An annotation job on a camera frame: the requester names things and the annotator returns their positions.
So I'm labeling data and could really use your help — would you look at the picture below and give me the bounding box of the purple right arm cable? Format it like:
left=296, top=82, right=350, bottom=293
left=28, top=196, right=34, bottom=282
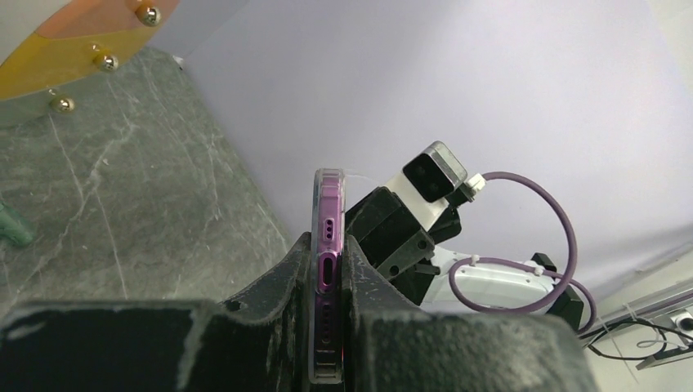
left=448, top=171, right=597, bottom=334

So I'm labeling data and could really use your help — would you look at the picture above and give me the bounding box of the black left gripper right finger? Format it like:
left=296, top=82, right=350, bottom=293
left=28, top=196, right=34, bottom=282
left=343, top=237, right=598, bottom=391

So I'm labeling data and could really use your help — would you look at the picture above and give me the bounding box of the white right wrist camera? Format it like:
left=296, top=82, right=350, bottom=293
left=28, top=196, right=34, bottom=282
left=385, top=140, right=486, bottom=231

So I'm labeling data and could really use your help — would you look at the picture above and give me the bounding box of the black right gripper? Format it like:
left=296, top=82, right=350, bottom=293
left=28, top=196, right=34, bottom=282
left=346, top=187, right=462, bottom=305

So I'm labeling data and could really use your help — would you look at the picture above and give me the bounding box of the round beige drawer cabinet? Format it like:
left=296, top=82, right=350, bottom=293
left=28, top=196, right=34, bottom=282
left=1, top=0, right=179, bottom=127

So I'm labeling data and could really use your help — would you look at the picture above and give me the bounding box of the small green plastic tool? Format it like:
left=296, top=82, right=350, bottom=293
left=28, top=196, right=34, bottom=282
left=1, top=202, right=36, bottom=247

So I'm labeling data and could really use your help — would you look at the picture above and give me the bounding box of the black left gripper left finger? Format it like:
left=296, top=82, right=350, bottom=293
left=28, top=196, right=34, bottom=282
left=1, top=234, right=311, bottom=391

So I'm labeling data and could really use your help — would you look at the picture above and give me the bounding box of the aluminium frame rail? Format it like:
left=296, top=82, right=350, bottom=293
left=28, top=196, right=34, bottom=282
left=581, top=278, right=692, bottom=371

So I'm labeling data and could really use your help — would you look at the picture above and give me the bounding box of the phone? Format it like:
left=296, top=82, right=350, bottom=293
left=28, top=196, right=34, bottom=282
left=307, top=168, right=346, bottom=385

